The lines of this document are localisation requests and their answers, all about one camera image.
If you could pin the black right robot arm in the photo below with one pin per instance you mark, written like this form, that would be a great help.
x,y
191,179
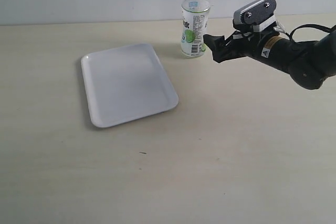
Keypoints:
x,y
309,63

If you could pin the white plastic tray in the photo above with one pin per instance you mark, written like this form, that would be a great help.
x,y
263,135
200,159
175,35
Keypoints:
x,y
124,84

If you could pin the clear plastic drink bottle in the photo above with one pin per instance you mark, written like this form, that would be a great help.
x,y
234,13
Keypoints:
x,y
195,15

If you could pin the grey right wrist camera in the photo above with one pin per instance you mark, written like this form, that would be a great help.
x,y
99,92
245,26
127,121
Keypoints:
x,y
255,16

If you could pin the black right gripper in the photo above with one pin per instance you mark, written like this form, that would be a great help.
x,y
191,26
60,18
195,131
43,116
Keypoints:
x,y
237,45

